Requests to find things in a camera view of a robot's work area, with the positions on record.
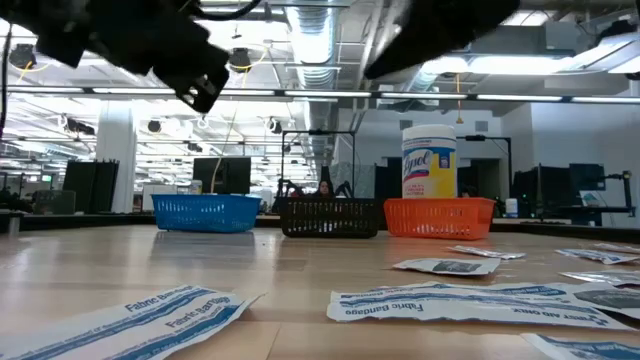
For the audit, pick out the silver ventilation duct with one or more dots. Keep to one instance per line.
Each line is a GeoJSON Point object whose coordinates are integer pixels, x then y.
{"type": "Point", "coordinates": [425, 80]}
{"type": "Point", "coordinates": [312, 35]}

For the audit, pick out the black robot workstation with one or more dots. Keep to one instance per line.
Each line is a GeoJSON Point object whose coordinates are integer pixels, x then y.
{"type": "Point", "coordinates": [555, 187]}

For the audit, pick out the long ceiling light bar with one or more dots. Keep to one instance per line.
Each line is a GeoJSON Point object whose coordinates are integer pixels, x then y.
{"type": "Point", "coordinates": [325, 93]}

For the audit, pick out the orange plastic basket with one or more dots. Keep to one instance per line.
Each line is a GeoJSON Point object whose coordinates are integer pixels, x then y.
{"type": "Point", "coordinates": [440, 219]}

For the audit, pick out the black partition panels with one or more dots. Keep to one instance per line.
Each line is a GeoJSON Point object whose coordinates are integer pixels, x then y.
{"type": "Point", "coordinates": [90, 187]}

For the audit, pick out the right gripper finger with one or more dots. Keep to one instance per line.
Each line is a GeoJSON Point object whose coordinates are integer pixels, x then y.
{"type": "Point", "coordinates": [405, 52]}

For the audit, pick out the blue plastic basket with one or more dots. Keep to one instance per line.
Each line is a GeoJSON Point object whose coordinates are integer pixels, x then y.
{"type": "Point", "coordinates": [206, 214]}

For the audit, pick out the white square pillar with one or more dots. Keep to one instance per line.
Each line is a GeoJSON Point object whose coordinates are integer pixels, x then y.
{"type": "Point", "coordinates": [116, 160]}

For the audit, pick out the Lysol wipes canister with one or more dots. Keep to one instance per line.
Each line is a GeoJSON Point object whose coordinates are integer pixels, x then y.
{"type": "Point", "coordinates": [429, 165]}

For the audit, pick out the black plastic basket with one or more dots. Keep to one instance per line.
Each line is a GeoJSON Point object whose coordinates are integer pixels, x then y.
{"type": "Point", "coordinates": [327, 217]}

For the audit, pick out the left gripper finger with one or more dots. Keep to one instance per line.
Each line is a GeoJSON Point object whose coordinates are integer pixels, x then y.
{"type": "Point", "coordinates": [200, 82]}

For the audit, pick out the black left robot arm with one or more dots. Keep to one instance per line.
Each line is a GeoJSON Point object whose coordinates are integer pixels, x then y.
{"type": "Point", "coordinates": [50, 30]}

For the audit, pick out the small white container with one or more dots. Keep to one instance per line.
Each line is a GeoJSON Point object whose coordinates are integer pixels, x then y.
{"type": "Point", "coordinates": [511, 207]}

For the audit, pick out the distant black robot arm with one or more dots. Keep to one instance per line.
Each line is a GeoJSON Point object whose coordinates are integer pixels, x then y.
{"type": "Point", "coordinates": [344, 189]}
{"type": "Point", "coordinates": [285, 195]}

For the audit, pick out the black ceiling device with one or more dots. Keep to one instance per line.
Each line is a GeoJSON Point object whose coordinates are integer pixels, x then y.
{"type": "Point", "coordinates": [22, 56]}
{"type": "Point", "coordinates": [240, 60]}

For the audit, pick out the black monitor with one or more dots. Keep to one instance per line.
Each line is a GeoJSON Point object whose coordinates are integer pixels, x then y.
{"type": "Point", "coordinates": [225, 175]}

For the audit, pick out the white antiseptic wipe packet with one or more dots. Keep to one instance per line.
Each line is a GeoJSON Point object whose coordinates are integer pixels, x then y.
{"type": "Point", "coordinates": [445, 266]}
{"type": "Point", "coordinates": [610, 300]}

